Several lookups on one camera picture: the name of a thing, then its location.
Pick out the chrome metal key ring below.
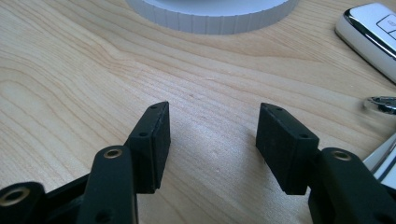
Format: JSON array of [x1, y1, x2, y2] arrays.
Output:
[[363, 95, 396, 116]]

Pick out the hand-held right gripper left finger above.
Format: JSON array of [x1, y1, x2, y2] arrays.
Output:
[[123, 101, 172, 195]]

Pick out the white ribbed round dish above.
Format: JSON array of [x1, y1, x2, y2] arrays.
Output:
[[125, 0, 300, 35]]

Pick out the white chrome car key fob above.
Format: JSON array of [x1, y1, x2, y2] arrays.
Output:
[[334, 2, 396, 84]]

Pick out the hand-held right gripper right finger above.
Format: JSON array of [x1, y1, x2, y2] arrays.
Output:
[[255, 102, 320, 196]]

